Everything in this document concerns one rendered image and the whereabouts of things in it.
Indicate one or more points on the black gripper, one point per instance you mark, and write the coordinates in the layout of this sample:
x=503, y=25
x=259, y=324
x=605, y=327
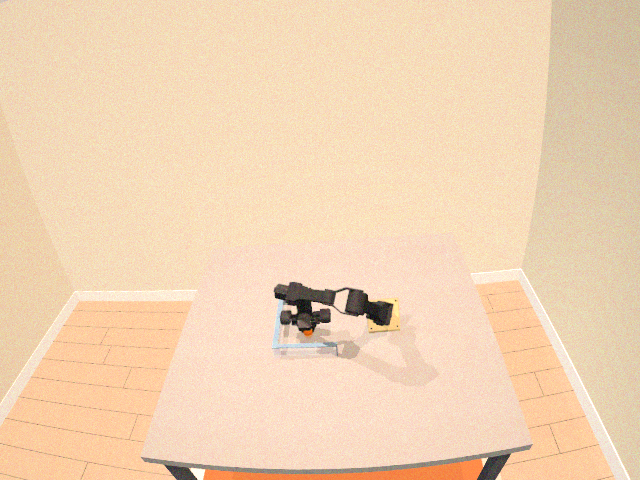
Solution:
x=323, y=316

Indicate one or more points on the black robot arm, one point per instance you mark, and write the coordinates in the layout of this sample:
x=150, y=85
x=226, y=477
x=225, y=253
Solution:
x=357, y=303

